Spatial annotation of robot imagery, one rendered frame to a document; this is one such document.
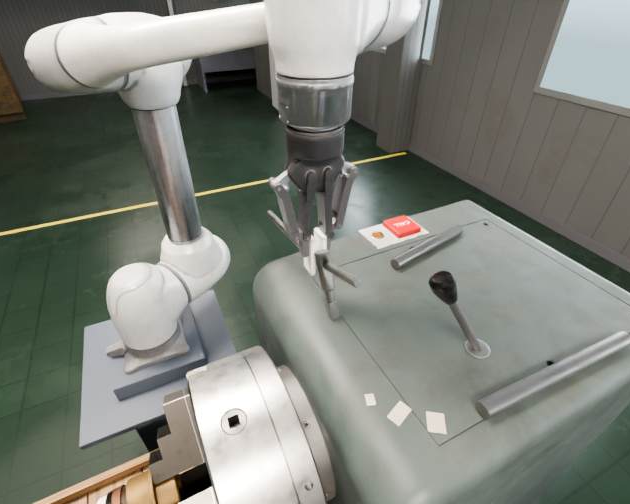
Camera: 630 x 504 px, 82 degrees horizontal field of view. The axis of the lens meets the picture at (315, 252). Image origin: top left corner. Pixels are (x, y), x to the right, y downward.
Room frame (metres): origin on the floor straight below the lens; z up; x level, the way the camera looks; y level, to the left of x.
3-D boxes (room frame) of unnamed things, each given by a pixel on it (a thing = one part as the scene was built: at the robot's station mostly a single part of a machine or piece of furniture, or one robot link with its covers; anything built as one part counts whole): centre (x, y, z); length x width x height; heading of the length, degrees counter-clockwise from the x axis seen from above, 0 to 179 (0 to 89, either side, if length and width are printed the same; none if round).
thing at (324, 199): (0.47, -0.01, 1.44); 0.04 x 0.01 x 0.11; 26
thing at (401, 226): (0.67, -0.19, 1.26); 0.06 x 0.06 x 0.02; 26
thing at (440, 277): (0.34, -0.16, 1.38); 0.04 x 0.03 x 0.05; 116
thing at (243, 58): (7.85, 1.59, 0.36); 1.39 x 0.69 x 0.72; 115
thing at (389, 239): (0.66, -0.17, 1.23); 0.13 x 0.08 x 0.06; 116
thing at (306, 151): (0.46, 0.00, 1.51); 0.08 x 0.07 x 0.09; 116
